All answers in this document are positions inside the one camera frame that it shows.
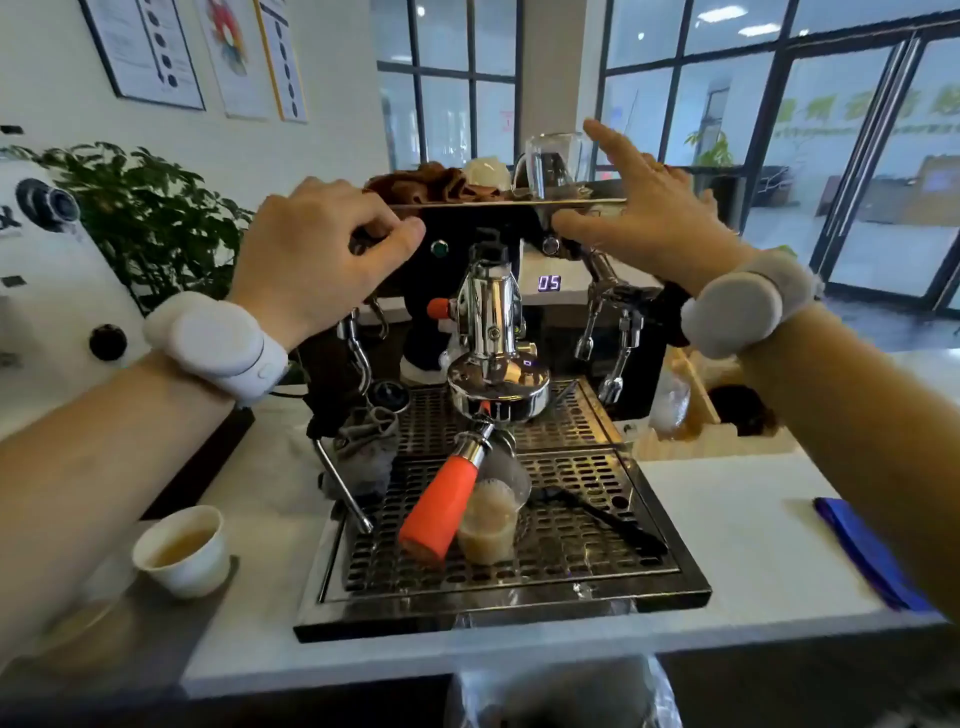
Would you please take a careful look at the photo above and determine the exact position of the person's left hand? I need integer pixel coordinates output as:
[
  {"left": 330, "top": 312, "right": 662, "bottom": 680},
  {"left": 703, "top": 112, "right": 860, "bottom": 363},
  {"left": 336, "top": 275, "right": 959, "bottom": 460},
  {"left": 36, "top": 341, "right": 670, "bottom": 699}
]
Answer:
[{"left": 227, "top": 177, "right": 427, "bottom": 354}]

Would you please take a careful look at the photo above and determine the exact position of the person's right hand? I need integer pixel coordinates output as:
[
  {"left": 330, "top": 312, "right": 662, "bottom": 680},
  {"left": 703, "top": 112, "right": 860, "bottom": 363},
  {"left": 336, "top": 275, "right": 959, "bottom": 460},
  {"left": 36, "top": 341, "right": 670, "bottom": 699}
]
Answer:
[{"left": 551, "top": 118, "right": 760, "bottom": 297}]

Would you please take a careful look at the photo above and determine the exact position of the person's left forearm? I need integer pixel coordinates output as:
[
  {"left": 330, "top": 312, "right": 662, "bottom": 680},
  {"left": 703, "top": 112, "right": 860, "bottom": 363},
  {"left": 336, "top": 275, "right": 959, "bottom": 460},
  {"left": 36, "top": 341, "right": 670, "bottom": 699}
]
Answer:
[{"left": 0, "top": 351, "right": 243, "bottom": 665}]

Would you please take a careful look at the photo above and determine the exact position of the person's right forearm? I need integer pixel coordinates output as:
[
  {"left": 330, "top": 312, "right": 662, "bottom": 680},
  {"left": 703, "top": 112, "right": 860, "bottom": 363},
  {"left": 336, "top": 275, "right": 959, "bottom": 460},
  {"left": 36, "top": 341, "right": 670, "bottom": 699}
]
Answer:
[{"left": 738, "top": 302, "right": 960, "bottom": 625}]

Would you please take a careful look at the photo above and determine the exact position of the clear glass pitcher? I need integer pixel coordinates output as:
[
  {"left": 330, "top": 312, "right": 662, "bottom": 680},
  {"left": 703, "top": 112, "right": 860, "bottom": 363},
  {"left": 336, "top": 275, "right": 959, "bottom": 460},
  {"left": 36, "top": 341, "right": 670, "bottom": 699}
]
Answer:
[{"left": 511, "top": 132, "right": 595, "bottom": 201}]

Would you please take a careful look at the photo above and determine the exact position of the brown cloth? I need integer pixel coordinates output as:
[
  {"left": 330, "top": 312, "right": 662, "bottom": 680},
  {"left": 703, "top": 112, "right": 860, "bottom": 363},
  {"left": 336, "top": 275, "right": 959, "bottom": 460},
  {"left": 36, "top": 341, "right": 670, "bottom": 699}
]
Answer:
[{"left": 364, "top": 160, "right": 502, "bottom": 204}]

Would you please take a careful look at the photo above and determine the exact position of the white ceramic cup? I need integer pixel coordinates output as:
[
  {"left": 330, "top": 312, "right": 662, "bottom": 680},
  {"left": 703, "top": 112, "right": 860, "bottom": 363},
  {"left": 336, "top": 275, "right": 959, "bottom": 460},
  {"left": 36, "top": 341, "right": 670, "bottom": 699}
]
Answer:
[{"left": 460, "top": 155, "right": 516, "bottom": 193}]

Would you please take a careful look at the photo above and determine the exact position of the chrome hot water wand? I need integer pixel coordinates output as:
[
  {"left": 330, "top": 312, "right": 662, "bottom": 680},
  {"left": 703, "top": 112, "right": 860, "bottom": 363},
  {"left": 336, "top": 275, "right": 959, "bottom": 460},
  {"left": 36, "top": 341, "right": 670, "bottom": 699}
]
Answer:
[{"left": 573, "top": 249, "right": 648, "bottom": 408}]

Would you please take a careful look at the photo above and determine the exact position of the small potted plant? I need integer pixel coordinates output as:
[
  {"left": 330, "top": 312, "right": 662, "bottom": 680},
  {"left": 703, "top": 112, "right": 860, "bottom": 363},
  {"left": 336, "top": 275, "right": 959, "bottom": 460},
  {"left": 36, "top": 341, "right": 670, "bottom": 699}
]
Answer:
[{"left": 684, "top": 129, "right": 738, "bottom": 171}]

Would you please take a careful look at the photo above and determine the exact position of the white right wrist tracker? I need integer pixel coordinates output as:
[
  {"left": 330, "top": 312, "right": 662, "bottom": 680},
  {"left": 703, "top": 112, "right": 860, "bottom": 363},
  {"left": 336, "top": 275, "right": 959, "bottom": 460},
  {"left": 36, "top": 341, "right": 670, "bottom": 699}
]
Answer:
[{"left": 680, "top": 249, "right": 824, "bottom": 362}]

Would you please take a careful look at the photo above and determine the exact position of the white wrist tracker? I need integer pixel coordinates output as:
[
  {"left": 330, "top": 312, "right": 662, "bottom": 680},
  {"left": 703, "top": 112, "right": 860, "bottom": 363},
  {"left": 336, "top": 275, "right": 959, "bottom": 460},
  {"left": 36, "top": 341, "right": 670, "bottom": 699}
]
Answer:
[
  {"left": 680, "top": 249, "right": 824, "bottom": 362},
  {"left": 142, "top": 291, "right": 291, "bottom": 411}
]

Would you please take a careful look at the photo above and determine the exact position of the black framed window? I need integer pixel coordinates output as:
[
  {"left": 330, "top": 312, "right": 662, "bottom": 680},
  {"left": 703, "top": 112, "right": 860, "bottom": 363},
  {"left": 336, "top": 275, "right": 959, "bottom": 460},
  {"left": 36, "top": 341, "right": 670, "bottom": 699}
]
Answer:
[{"left": 370, "top": 0, "right": 526, "bottom": 174}]

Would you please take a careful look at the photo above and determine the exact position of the white left wrist tracker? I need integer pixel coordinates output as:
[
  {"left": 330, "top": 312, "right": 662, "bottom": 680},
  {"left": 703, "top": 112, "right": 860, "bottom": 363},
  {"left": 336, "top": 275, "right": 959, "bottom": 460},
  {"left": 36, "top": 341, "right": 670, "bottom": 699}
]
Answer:
[{"left": 142, "top": 291, "right": 291, "bottom": 411}]

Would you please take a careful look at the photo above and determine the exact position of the grey cloth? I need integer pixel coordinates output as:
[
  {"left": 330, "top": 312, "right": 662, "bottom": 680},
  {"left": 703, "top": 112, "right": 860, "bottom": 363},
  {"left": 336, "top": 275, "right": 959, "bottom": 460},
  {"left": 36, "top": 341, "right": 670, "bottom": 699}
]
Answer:
[{"left": 322, "top": 407, "right": 403, "bottom": 502}]

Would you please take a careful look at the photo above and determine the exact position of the yellow framed poster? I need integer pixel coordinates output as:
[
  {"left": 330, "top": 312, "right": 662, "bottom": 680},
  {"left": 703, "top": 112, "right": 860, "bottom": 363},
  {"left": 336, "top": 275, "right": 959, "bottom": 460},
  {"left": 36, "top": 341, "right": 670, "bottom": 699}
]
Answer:
[{"left": 253, "top": 0, "right": 310, "bottom": 124}]

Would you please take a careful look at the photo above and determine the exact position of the green leafy plant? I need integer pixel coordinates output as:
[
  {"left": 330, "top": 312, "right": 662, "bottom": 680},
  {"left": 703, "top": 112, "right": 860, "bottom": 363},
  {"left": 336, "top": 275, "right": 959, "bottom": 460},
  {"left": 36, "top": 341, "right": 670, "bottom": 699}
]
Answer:
[{"left": 0, "top": 141, "right": 258, "bottom": 318}]

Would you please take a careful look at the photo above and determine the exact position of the wooden knock box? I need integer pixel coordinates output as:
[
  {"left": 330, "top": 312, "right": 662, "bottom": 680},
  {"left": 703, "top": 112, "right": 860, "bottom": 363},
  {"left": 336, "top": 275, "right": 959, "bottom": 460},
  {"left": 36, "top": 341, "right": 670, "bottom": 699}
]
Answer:
[{"left": 632, "top": 347, "right": 801, "bottom": 460}]

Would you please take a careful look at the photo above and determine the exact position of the chrome steam wand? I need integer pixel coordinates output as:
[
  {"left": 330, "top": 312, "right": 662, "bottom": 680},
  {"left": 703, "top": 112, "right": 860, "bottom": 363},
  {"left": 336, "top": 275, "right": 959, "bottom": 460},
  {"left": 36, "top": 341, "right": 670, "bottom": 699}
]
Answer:
[{"left": 307, "top": 307, "right": 376, "bottom": 537}]

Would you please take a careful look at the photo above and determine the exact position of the colourful wheel poster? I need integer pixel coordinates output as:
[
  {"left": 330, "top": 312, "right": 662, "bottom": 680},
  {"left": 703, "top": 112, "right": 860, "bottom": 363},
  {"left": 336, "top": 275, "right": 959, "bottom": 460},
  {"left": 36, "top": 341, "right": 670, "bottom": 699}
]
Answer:
[{"left": 193, "top": 0, "right": 273, "bottom": 121}]

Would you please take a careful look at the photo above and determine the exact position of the glass cup of coffee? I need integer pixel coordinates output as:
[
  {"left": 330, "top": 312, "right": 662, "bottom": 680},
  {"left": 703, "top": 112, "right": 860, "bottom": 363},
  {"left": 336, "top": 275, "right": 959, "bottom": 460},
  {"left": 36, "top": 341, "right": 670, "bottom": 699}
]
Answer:
[{"left": 456, "top": 457, "right": 534, "bottom": 568}]

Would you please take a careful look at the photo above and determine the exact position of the black framed glass door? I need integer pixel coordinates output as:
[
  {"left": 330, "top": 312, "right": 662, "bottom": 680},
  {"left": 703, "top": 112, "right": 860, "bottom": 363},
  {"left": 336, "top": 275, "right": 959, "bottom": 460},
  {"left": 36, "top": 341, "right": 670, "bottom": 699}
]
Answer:
[{"left": 738, "top": 22, "right": 960, "bottom": 312}]

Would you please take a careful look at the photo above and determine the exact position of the black brush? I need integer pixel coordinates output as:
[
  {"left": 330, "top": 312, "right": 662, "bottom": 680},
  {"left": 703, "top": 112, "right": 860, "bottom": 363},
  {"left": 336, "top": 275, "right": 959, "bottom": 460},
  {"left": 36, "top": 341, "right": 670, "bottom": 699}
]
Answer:
[{"left": 538, "top": 483, "right": 670, "bottom": 561}]

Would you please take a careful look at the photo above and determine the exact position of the black framed poster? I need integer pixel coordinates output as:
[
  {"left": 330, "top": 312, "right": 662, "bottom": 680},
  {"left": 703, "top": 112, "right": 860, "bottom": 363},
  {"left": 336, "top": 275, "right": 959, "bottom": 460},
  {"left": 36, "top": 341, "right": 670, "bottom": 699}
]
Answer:
[{"left": 78, "top": 0, "right": 207, "bottom": 112}]

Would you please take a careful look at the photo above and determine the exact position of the black espresso machine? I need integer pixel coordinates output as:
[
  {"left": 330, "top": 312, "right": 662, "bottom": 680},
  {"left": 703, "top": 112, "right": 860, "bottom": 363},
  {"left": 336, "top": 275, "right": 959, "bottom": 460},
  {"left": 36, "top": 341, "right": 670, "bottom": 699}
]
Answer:
[{"left": 294, "top": 178, "right": 713, "bottom": 645}]

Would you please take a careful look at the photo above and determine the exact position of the white coffee grinder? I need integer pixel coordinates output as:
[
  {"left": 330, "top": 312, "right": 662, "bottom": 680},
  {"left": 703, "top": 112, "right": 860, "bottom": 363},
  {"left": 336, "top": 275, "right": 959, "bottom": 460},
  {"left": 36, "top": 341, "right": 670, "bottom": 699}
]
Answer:
[{"left": 0, "top": 156, "right": 153, "bottom": 440}]

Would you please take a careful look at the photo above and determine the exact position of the white cup of tea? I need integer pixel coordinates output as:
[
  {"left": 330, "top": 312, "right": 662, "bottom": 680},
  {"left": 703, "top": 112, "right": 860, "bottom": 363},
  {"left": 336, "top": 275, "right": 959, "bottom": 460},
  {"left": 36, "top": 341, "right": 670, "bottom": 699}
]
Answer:
[{"left": 132, "top": 504, "right": 233, "bottom": 601}]

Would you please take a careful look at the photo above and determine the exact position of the blue cloth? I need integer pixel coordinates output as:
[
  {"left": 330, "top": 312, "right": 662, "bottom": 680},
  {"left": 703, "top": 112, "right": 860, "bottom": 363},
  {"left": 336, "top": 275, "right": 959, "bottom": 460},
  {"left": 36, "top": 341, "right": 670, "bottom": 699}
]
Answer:
[{"left": 813, "top": 496, "right": 936, "bottom": 614}]

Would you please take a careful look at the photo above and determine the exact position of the grey tray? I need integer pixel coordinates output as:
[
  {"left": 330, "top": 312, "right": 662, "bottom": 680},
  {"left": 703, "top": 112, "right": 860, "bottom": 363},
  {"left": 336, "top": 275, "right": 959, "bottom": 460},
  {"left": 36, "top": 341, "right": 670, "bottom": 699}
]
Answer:
[{"left": 0, "top": 517, "right": 243, "bottom": 706}]

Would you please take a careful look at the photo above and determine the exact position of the clear plastic bag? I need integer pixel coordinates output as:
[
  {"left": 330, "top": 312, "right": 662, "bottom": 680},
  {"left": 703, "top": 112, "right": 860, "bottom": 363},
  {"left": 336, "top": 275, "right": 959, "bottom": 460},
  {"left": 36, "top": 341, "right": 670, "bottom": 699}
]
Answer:
[{"left": 448, "top": 654, "right": 685, "bottom": 728}]

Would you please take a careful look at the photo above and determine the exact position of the orange handled portafilter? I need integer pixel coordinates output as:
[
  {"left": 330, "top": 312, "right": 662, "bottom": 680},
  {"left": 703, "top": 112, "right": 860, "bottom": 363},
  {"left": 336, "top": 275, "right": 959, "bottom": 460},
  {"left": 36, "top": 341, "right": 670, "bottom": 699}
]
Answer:
[{"left": 397, "top": 352, "right": 552, "bottom": 564}]

